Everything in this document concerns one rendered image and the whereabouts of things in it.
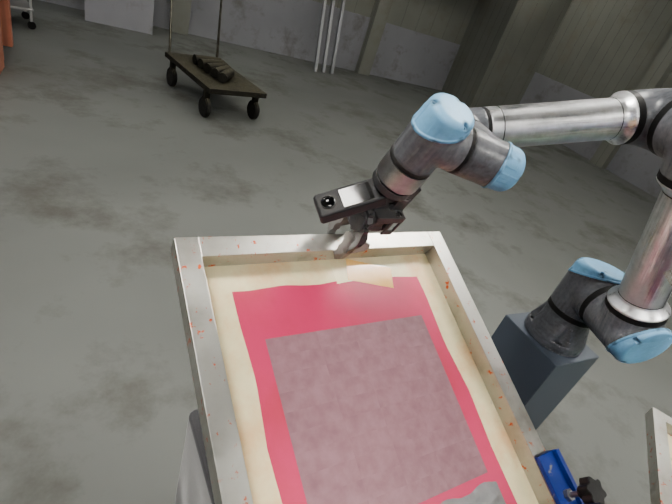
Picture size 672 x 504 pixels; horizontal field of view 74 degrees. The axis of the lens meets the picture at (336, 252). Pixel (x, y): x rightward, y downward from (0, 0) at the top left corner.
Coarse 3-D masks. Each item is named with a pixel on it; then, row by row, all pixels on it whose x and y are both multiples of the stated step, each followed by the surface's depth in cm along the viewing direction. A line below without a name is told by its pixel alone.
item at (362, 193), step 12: (372, 180) 74; (324, 192) 73; (336, 192) 73; (348, 192) 73; (360, 192) 73; (372, 192) 73; (324, 204) 72; (336, 204) 72; (348, 204) 72; (360, 204) 72; (372, 204) 72; (384, 204) 74; (324, 216) 71; (336, 216) 72
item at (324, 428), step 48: (288, 288) 80; (336, 288) 84; (288, 336) 75; (336, 336) 79; (288, 384) 70; (336, 384) 74; (288, 432) 66; (336, 432) 70; (384, 432) 73; (288, 480) 63; (336, 480) 66; (384, 480) 69
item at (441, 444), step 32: (352, 288) 86; (384, 288) 90; (416, 288) 94; (352, 320) 82; (384, 320) 86; (416, 320) 89; (384, 352) 82; (416, 352) 85; (448, 352) 88; (384, 384) 78; (416, 384) 81; (448, 384) 84; (384, 416) 75; (416, 416) 77; (448, 416) 80; (416, 448) 74; (448, 448) 77; (480, 448) 80; (416, 480) 71; (448, 480) 74; (480, 480) 76
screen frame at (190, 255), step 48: (192, 240) 72; (240, 240) 76; (288, 240) 81; (336, 240) 86; (384, 240) 92; (432, 240) 99; (192, 288) 68; (192, 336) 64; (480, 336) 90; (528, 432) 82; (240, 480) 57; (528, 480) 81
